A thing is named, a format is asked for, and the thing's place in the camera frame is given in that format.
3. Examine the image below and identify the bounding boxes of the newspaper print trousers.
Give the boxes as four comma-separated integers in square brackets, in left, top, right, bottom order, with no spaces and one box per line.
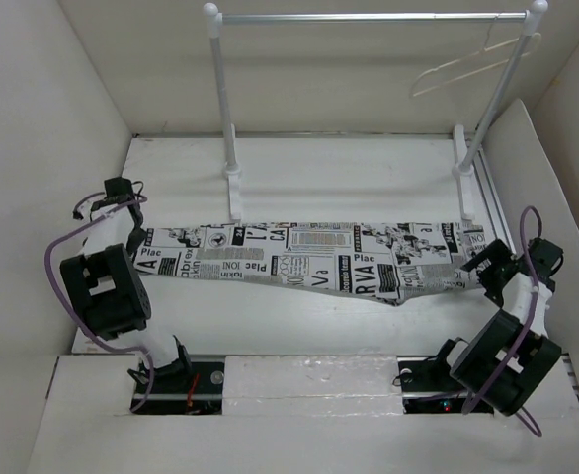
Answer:
[132,222,488,306]

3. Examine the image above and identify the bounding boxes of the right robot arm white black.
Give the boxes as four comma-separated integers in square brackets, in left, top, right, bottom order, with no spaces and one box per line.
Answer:
[430,237,563,416]

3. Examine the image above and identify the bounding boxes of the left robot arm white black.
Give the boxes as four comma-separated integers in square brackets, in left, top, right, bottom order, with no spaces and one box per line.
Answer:
[59,177,194,392]

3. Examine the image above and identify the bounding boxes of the white clothes rack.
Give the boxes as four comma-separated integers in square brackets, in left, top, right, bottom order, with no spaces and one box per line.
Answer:
[200,1,549,221]

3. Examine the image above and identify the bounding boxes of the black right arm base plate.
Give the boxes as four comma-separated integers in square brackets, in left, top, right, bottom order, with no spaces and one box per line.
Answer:
[392,355,467,415]

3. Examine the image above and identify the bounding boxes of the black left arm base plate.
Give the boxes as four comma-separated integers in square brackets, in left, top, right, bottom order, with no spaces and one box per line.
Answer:
[134,355,226,416]

